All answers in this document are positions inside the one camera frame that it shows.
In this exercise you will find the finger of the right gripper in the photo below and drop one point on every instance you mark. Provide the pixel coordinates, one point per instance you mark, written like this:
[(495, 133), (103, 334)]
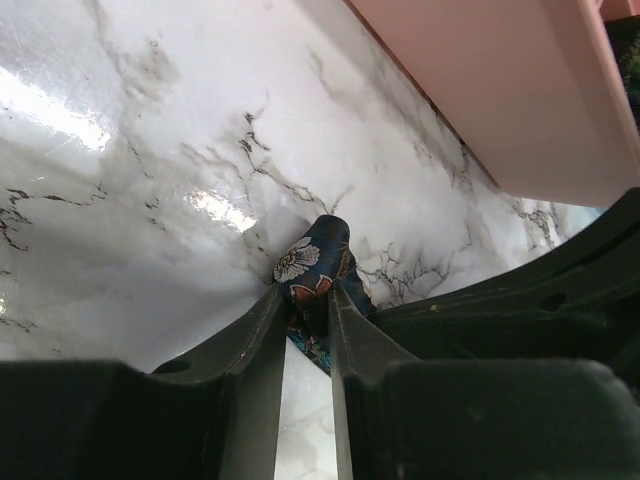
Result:
[(581, 300)]

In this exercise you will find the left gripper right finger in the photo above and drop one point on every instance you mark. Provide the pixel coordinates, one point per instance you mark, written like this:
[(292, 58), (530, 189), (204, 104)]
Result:
[(399, 417)]

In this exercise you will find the floral patterned necktie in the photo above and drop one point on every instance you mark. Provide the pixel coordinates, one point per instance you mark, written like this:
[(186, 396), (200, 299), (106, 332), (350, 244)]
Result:
[(306, 273)]

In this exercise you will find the pink compartment organizer tray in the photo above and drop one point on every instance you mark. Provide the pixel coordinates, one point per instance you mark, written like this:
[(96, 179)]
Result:
[(531, 87)]

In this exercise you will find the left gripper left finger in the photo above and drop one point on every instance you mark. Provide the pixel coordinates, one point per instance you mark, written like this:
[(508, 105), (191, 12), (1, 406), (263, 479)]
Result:
[(210, 413)]

